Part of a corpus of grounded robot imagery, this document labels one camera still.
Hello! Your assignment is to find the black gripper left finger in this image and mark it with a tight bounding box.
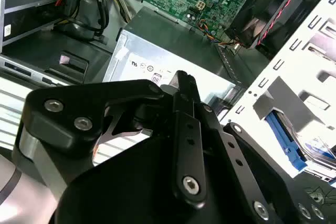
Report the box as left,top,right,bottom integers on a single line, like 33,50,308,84
15,71,208,209

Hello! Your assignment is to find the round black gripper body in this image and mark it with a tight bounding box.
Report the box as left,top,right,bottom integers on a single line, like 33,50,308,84
54,132,336,224

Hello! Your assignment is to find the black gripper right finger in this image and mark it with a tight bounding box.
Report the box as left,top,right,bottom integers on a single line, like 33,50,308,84
187,73,330,223

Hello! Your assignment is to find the hard disk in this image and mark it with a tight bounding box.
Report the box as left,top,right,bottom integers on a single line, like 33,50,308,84
265,108,336,175

